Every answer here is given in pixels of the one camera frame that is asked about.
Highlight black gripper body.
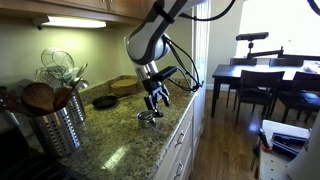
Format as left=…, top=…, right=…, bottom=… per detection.
left=142, top=78, right=170, bottom=101

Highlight large steel measuring cup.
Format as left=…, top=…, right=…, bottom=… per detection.
left=137, top=110, right=165, bottom=130

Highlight black cast iron skillet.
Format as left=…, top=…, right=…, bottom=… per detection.
left=91, top=94, right=134, bottom=111

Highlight base cabinet with drawers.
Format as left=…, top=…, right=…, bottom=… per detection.
left=153, top=96, right=196, bottom=180

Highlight white door panel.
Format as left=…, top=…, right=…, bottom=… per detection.
left=191, top=0, right=212, bottom=158

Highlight dark wooden dining table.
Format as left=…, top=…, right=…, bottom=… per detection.
left=210, top=62, right=320, bottom=118

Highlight small perforated steel utensil holder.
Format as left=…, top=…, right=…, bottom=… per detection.
left=66, top=88, right=87, bottom=126

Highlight steel ladle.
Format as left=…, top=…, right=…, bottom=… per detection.
left=68, top=63, right=90, bottom=90

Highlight dark wooden dining chair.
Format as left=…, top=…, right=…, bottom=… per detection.
left=226, top=57, right=258, bottom=108
left=268, top=57, right=305, bottom=68
left=269, top=71, right=320, bottom=125
left=234, top=69, right=286, bottom=126

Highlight wooden upper cabinets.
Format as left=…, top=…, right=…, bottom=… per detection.
left=0, top=0, right=160, bottom=26

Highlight plain wooden spoon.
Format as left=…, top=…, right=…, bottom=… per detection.
left=53, top=85, right=75, bottom=112

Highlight large perforated steel utensil holder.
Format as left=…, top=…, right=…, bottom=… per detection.
left=28, top=106, right=83, bottom=158

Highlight under-cabinet strip light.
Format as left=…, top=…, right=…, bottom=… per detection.
left=32, top=14, right=108, bottom=31

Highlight black red hand tool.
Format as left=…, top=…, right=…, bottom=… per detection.
left=258, top=128, right=273, bottom=153

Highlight wooden slotted spoon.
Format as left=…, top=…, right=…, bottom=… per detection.
left=21, top=82, right=56, bottom=115

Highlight white perforated robot table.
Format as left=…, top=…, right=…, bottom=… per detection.
left=258, top=119, right=313, bottom=180

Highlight black tool case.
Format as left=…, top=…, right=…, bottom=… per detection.
left=271, top=132, right=310, bottom=158

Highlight bright window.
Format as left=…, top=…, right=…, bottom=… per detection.
left=234, top=0, right=320, bottom=58

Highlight stainless gas stove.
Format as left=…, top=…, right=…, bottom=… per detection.
left=0, top=126, right=91, bottom=180

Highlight white cloth item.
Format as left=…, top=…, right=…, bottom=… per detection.
left=301, top=61, right=320, bottom=75

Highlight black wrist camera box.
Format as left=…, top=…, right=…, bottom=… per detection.
left=152, top=65, right=179, bottom=82

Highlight silver drawer handle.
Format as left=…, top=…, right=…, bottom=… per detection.
left=174, top=131, right=186, bottom=148
left=173, top=161, right=185, bottom=180

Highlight black stereo camera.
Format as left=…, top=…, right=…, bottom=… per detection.
left=235, top=31, right=270, bottom=42

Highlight black camera stand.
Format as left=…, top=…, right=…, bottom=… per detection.
left=246, top=40, right=285, bottom=61

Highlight wire whisk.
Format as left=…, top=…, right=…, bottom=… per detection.
left=34, top=66, right=62, bottom=88

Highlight black cable loop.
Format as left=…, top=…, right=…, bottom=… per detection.
left=306, top=0, right=320, bottom=17

